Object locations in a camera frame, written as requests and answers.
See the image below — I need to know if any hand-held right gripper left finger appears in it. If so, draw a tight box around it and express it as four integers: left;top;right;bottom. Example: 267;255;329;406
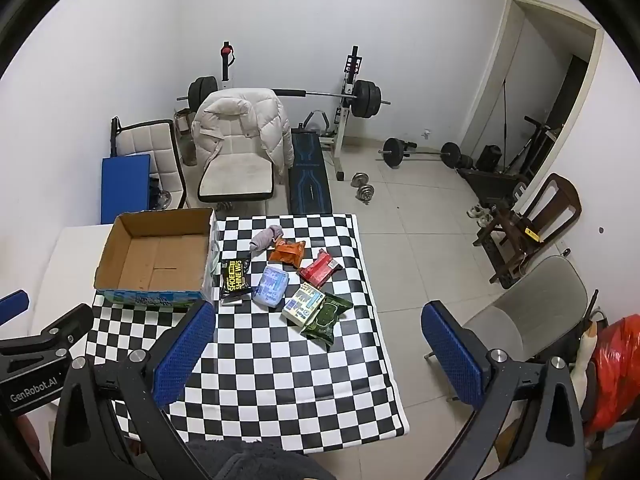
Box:
51;301;221;480

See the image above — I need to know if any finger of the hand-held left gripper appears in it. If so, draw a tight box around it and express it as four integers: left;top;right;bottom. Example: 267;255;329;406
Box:
0;304;95;361
0;290;30;328

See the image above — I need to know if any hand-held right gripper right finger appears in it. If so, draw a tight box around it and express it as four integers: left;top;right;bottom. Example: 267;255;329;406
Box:
421;301;587;480

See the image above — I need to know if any black wipes packet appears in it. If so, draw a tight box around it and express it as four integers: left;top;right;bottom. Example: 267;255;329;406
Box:
218;257;252;297

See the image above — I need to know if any cardboard box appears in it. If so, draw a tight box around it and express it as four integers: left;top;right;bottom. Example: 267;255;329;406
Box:
93;207;221;311

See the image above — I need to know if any light blue packet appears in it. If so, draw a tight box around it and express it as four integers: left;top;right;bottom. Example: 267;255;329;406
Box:
251;265;290;307

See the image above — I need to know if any white blue printed packet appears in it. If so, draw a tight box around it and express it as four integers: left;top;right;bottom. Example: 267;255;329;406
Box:
281;282;326;328

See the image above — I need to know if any dark green packet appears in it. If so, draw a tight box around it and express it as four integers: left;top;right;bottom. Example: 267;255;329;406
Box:
301;294;354;345

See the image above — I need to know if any grey sock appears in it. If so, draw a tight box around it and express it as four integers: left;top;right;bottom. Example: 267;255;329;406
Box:
248;225;284;254

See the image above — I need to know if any red packet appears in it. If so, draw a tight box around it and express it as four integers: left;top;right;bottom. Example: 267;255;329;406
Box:
298;249;337;286

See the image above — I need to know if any black white checkered tablecloth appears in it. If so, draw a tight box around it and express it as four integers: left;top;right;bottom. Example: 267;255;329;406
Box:
90;214;412;456

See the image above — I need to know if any grey padded chair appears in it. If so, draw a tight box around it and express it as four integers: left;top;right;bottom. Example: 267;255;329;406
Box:
425;255;589;402

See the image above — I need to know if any dark fuzzy clothing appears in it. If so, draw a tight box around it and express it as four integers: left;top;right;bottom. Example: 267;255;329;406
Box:
187;439;341;480

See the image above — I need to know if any orange packet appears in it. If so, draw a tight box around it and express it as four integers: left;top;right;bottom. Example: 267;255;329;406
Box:
268;238;307;269

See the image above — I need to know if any pair of white sneakers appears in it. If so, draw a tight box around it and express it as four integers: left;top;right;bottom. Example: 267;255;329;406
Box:
467;202;497;229

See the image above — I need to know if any red plastic bag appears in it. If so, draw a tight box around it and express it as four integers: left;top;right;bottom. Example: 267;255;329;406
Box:
582;314;640;436

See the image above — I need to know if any beige padded chair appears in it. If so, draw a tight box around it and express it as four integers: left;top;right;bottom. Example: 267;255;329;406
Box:
197;147;277;204

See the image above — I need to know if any dark wooden chair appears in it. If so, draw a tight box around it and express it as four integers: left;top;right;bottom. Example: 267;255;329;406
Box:
472;172;583;289

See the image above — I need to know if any black bag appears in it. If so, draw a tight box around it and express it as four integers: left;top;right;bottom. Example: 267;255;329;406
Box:
475;145;503;171

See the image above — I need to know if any short barbell with black plates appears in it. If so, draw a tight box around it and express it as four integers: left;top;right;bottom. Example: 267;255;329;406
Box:
377;137;473;170

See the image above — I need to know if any black blue weight bench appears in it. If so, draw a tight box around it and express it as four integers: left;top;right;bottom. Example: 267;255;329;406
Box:
287;110;334;214

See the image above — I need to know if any black exercise machine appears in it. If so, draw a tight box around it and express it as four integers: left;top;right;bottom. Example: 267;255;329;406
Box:
504;116;562;176

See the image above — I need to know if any white puffer jacket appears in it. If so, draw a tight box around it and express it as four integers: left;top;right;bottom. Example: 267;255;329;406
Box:
191;87;296;176

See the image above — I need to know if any long barbell with black plates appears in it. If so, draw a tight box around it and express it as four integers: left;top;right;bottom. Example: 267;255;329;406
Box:
177;76;393;121

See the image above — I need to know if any white tufted chair black frame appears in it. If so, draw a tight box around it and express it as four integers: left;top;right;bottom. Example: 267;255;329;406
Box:
117;120;190;211

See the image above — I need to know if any white door frame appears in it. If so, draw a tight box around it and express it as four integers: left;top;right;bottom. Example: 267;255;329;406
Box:
457;0;604;181

